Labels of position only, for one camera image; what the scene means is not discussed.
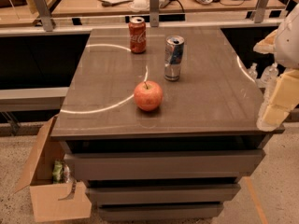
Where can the small plastic bottle in box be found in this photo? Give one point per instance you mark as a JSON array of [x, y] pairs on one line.
[[66, 174]]

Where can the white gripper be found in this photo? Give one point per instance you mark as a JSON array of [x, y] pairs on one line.
[[290, 44]]

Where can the red coca-cola can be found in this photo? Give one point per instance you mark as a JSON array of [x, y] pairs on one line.
[[137, 30]]

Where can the white bowl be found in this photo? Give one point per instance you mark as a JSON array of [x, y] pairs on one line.
[[139, 5]]

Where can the silver blue redbull can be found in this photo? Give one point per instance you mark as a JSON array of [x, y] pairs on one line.
[[174, 47]]

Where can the grey metal bracket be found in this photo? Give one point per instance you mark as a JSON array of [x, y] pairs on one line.
[[44, 15], [154, 13], [258, 14]]

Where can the cardboard box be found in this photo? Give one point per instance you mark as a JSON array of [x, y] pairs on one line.
[[51, 202]]

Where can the green snack bag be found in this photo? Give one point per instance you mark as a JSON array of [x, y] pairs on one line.
[[57, 173]]

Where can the grey drawer cabinet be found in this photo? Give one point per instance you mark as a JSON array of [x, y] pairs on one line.
[[182, 160]]

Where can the clear water bottle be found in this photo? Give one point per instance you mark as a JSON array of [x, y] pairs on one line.
[[253, 71], [269, 72]]

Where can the red apple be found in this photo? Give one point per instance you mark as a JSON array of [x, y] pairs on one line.
[[148, 95]]

